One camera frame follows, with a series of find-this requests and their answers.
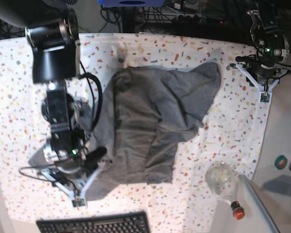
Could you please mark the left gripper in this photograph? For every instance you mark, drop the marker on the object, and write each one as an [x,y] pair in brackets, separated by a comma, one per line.
[261,70]

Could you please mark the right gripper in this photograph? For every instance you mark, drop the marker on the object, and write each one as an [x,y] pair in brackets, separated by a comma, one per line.
[74,161]

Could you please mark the grey t-shirt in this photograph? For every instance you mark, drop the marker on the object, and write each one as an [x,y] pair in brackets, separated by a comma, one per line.
[146,112]

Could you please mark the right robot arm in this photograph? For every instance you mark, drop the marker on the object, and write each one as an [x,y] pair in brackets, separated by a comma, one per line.
[51,28]

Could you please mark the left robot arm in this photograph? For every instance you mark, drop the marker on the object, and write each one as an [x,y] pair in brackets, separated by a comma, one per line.
[271,45]

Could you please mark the terrazzo pattern tablecloth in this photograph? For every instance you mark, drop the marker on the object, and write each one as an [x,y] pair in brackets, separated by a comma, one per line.
[233,132]

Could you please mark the black keyboard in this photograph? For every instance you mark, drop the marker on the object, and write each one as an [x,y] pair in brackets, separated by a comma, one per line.
[135,222]

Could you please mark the green tape roll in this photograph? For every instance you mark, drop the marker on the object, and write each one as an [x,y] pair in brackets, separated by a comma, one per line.
[281,162]

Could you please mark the clear glass bottle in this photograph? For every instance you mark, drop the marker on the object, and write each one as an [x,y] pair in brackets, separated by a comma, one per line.
[223,183]

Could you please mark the blue box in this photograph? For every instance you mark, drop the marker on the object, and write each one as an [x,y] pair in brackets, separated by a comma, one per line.
[131,3]

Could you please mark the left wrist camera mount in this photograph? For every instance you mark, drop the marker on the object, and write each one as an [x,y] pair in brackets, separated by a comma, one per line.
[263,85]

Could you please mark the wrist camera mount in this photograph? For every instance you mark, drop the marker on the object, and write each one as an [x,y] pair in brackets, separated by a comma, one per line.
[76,189]
[263,85]

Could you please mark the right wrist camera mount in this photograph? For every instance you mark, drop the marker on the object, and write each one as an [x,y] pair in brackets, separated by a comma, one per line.
[76,189]

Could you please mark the metal wire rack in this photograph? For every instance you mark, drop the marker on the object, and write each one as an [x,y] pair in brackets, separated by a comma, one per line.
[172,11]

